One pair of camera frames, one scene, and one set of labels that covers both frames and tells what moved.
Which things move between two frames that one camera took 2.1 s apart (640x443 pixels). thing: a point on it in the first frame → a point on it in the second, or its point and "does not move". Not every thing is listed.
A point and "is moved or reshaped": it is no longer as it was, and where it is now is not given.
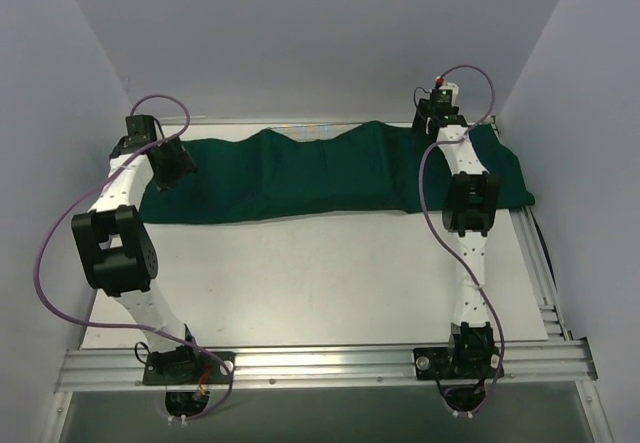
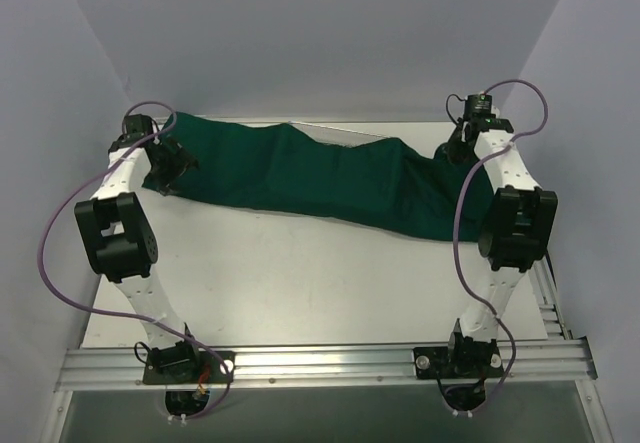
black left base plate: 188,366 does not move
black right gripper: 422,116 → 451,150
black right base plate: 457,363 does not move
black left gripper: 176,164 does not move
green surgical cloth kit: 382,167 is moved or reshaped
